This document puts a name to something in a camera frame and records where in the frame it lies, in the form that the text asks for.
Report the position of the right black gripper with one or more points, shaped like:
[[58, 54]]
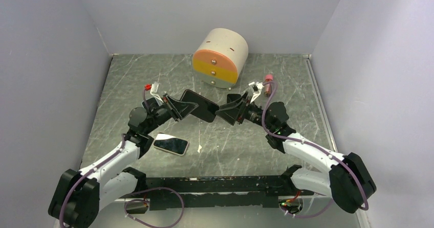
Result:
[[230, 114]]

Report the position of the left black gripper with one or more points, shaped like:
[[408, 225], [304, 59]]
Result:
[[178, 110]]

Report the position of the bare black phone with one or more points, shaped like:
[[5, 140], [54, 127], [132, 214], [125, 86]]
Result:
[[206, 108]]

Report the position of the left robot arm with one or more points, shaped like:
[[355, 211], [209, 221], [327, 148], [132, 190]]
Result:
[[98, 172]]

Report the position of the phone in cream case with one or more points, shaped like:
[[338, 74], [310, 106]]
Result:
[[170, 144]]

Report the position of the pink capped marker tube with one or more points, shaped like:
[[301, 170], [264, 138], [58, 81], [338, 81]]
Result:
[[268, 86]]

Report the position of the round pastel drawer cabinet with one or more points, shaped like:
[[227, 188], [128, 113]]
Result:
[[220, 58]]

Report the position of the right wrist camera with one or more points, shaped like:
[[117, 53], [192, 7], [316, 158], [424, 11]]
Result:
[[254, 90]]

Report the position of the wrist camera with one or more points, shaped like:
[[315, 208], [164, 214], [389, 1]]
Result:
[[153, 91], [254, 90]]

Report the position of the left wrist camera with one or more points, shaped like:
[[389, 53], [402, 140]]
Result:
[[153, 91]]

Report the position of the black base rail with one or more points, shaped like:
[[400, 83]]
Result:
[[267, 191]]

